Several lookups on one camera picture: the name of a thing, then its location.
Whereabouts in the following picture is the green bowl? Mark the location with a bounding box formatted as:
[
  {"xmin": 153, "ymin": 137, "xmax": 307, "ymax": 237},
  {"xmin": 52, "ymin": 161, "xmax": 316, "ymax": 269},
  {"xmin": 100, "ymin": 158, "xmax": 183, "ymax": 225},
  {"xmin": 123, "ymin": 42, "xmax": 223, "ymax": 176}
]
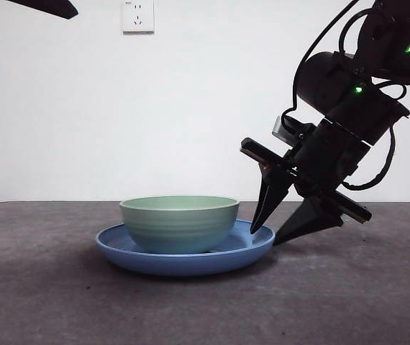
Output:
[{"xmin": 119, "ymin": 195, "xmax": 241, "ymax": 254}]

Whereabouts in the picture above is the blue plate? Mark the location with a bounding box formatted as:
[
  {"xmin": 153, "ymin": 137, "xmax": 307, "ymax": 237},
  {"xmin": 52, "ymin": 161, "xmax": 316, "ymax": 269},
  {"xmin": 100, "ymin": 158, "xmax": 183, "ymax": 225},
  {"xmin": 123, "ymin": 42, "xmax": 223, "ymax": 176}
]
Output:
[{"xmin": 95, "ymin": 219, "xmax": 276, "ymax": 277}]

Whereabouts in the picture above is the right wrist grey camera box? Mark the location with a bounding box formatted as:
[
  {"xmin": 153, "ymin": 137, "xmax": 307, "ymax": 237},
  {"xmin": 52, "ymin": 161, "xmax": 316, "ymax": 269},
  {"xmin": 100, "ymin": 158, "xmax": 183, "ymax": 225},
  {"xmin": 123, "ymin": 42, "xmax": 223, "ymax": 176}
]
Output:
[{"xmin": 271, "ymin": 115, "xmax": 301, "ymax": 143}]

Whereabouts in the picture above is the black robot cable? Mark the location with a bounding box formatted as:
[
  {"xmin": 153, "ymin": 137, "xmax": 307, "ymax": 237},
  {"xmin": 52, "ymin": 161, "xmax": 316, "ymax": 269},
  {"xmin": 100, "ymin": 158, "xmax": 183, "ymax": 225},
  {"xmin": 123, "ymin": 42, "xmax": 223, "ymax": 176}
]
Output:
[
  {"xmin": 341, "ymin": 124, "xmax": 397, "ymax": 190},
  {"xmin": 280, "ymin": 0, "xmax": 363, "ymax": 125}
]

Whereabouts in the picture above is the white wall socket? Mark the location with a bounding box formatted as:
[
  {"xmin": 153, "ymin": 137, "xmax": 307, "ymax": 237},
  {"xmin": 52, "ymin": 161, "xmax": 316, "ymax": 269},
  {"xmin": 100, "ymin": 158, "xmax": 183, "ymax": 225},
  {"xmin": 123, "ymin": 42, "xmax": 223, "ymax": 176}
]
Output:
[{"xmin": 122, "ymin": 0, "xmax": 155, "ymax": 36}]

